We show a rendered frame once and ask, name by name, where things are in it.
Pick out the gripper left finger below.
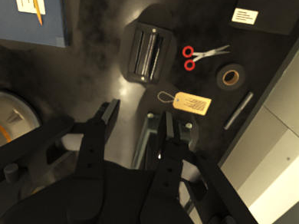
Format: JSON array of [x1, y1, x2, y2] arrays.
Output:
[[0, 98, 121, 183]]

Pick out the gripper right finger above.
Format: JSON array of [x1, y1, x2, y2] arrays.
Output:
[[140, 110, 259, 224]]

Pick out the grey-green film magazine body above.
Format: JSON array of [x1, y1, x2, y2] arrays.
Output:
[[130, 111, 198, 171]]

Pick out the round grey film can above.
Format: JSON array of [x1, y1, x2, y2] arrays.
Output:
[[0, 88, 42, 145]]

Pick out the dark grey knob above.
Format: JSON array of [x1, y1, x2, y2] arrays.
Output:
[[3, 163, 21, 184]]

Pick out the black slotted rack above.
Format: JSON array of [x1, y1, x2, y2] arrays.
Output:
[[126, 21, 173, 85]]

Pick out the grey marker pen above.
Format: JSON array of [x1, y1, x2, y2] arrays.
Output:
[[223, 91, 255, 131]]

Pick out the grey cabinet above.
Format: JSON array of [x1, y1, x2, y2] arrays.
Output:
[[218, 37, 299, 224]]

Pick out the black tape roll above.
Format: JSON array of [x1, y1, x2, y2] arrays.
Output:
[[215, 63, 247, 92]]

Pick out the blue clipboard folder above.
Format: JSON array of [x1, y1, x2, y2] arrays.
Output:
[[0, 0, 71, 48]]

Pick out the yellow pencil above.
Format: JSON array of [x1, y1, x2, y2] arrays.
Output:
[[28, 0, 44, 27]]

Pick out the white printed paper sheet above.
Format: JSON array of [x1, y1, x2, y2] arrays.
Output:
[[12, 0, 47, 15]]

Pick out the white printed label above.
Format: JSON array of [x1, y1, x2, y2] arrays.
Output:
[[231, 7, 259, 26]]

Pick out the black box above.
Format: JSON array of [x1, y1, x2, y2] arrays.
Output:
[[228, 0, 299, 36]]

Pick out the tan tag with string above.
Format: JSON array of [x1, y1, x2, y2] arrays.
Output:
[[156, 91, 212, 117]]

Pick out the red-handled scissors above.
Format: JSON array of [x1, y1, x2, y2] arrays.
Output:
[[181, 44, 231, 72]]

